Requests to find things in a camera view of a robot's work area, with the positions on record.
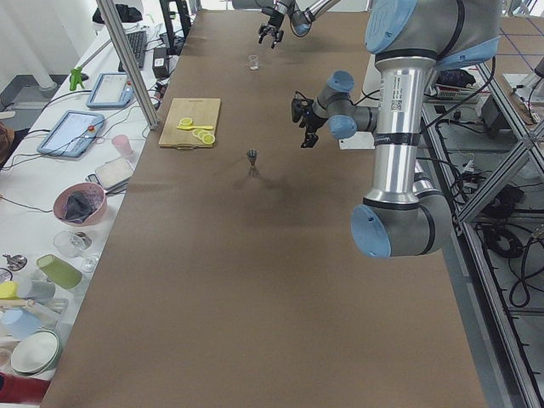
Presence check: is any aluminium frame post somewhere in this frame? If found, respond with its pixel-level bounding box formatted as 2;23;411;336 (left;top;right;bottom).
96;0;158;130

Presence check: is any kitchen scale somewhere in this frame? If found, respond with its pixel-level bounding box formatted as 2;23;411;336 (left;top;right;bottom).
94;157;133;191

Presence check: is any steel jigger measuring cup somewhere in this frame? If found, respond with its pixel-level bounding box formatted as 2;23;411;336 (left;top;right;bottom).
246;149;259;177

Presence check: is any pink bowl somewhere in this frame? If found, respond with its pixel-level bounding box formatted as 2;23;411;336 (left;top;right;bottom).
53;182;107;227

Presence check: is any wine glass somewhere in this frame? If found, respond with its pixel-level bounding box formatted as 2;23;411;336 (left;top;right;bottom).
53;230;92;258

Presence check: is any clear glass cup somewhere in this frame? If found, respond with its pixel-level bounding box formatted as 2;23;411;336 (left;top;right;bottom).
248;54;259;71

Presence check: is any grey cloth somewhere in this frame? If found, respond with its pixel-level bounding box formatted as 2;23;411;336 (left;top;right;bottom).
65;191;96;224

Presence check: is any light blue cup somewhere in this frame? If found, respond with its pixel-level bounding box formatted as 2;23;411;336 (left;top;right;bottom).
1;309;42;340

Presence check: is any black keyboard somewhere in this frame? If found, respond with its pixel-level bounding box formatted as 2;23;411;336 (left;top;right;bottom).
126;30;147;70

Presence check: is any far teach pendant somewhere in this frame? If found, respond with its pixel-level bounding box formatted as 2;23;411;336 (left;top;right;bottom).
86;72;133;109

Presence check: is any bamboo cutting board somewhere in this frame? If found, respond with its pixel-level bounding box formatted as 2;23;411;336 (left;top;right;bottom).
158;98;221;149

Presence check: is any teach pendant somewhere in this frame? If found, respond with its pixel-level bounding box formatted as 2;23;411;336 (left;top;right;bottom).
86;72;133;109
37;110;105;159

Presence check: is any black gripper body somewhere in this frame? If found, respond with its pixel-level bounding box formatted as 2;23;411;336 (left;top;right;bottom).
266;5;286;31
298;99;326;140

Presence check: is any pink plastic cup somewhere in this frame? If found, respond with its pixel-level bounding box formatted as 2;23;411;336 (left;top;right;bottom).
111;134;133;158

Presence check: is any near teach pendant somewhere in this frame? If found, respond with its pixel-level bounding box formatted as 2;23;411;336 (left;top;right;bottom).
37;110;105;159

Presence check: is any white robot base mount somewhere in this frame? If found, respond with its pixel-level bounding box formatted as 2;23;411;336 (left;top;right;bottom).
338;132;374;150

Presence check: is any green cup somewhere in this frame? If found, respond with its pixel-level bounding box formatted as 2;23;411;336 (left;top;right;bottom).
36;254;82;290

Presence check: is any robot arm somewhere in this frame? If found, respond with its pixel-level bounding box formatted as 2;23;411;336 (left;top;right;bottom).
292;1;502;258
232;0;338;49

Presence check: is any white bowl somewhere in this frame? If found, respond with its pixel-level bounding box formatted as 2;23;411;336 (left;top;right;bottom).
10;330;61;376

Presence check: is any yellow plastic knife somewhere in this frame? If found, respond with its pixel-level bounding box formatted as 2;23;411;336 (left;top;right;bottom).
176;125;215;131

